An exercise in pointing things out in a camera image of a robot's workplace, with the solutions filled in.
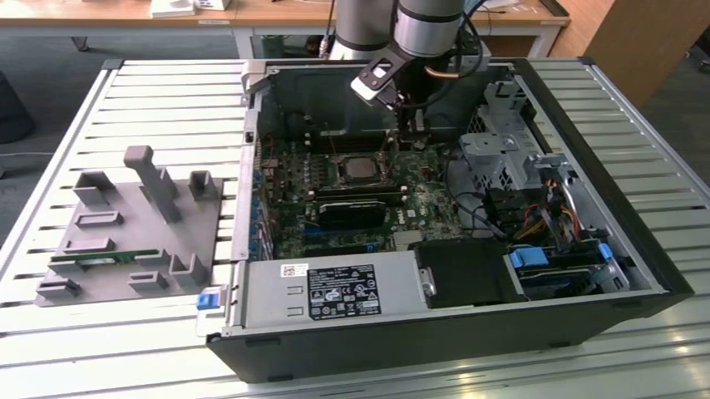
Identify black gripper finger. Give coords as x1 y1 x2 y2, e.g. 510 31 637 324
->
398 106 433 151

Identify silver CPU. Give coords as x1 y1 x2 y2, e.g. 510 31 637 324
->
339 158 385 180

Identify CPU socket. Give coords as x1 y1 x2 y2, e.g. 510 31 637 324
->
331 153 395 187

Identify silver disk bay cage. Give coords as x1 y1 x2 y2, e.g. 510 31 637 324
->
457 81 573 192

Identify green motherboard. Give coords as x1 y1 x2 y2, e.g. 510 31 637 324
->
258 124 473 262

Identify black graphics card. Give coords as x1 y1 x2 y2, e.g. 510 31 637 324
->
315 199 389 232

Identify silver chipset heatsink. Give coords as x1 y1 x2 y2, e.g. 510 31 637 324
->
391 232 425 250

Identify white paper sheets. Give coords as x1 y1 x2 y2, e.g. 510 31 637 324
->
487 0 537 12

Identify black plastic shroud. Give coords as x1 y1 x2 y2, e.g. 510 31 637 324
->
413 239 526 309

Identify blue disk carrier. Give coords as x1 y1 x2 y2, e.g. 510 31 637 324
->
507 243 613 275

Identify wooden cabinet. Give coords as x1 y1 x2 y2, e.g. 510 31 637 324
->
546 0 710 110

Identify silver power supply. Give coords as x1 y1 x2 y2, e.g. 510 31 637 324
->
242 256 431 333

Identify white plastic stand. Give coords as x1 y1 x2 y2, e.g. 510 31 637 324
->
150 0 196 18

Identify black PC case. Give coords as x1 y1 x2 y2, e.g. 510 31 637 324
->
203 56 698 384

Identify grey parts rack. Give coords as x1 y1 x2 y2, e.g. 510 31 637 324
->
34 145 227 308

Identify green RAM stick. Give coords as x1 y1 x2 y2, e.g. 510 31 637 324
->
50 248 160 267

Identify wooden desk black legs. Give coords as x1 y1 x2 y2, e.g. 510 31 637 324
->
0 0 240 52

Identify brass cable connector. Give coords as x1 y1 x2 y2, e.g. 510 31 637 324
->
425 65 461 81

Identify black camera cable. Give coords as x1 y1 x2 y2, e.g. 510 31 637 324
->
397 12 485 112

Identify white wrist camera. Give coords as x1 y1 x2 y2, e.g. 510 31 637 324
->
349 57 410 111

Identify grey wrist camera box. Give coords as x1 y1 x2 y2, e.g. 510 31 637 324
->
458 40 490 75

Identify black data cable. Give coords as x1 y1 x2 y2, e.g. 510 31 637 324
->
453 191 507 243

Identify wooden desk white frame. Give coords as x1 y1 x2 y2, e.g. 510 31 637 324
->
232 0 573 59

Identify coloured power wire bundle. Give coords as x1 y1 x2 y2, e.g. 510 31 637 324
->
513 176 590 254

